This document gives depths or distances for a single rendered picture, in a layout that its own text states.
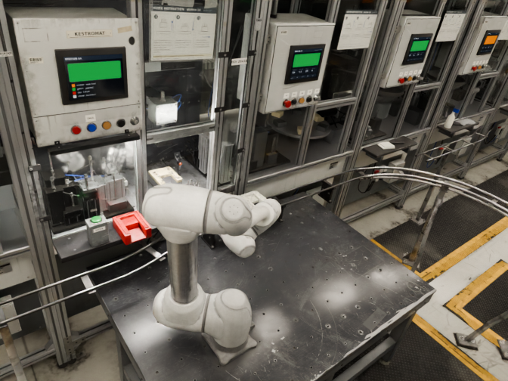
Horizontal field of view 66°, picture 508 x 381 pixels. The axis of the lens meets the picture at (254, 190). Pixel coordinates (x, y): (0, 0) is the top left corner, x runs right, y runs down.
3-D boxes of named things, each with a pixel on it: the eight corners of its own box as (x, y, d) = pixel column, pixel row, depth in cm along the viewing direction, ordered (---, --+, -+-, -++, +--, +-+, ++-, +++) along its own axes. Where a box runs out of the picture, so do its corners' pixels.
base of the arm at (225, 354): (265, 342, 171) (267, 333, 168) (222, 367, 158) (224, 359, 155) (240, 312, 182) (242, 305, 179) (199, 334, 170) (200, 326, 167)
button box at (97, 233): (91, 247, 173) (89, 226, 166) (86, 236, 178) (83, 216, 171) (109, 241, 177) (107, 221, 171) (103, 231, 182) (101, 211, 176)
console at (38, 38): (39, 150, 148) (13, 20, 123) (22, 121, 166) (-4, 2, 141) (144, 132, 171) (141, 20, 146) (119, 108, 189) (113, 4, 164)
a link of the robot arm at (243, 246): (224, 244, 179) (246, 225, 181) (244, 266, 169) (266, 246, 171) (215, 233, 170) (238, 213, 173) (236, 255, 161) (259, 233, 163)
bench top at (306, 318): (193, 475, 129) (193, 470, 127) (86, 273, 196) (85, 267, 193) (434, 295, 213) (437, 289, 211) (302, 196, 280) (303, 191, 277)
